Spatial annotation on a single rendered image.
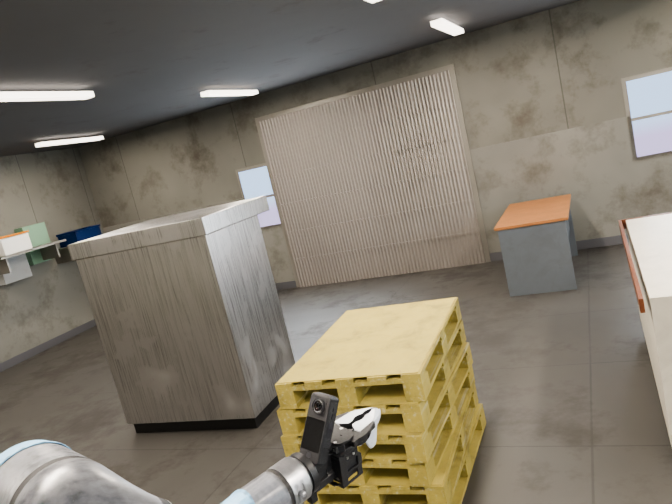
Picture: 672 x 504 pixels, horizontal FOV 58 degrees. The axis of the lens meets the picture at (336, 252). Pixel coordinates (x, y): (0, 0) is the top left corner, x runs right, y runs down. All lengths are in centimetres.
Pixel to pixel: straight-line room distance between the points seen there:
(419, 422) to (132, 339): 302
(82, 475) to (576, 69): 806
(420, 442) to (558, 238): 410
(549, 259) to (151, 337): 417
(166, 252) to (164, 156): 586
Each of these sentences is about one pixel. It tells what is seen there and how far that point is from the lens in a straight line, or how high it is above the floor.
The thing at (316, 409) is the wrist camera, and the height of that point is 165.
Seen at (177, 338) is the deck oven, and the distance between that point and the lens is 516.
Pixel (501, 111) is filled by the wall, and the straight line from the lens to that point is 850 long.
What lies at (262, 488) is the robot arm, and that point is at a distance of 99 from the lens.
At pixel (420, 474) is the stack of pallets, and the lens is 328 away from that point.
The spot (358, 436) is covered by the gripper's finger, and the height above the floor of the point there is 158.
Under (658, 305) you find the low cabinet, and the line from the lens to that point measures 348.
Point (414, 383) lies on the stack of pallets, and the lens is 307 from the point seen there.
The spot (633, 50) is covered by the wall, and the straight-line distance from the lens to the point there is 847.
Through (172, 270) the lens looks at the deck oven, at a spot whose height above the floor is 141.
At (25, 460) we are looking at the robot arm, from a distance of 80.
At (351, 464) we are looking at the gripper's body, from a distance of 111.
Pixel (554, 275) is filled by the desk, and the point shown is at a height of 18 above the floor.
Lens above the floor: 207
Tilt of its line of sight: 10 degrees down
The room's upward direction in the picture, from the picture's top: 13 degrees counter-clockwise
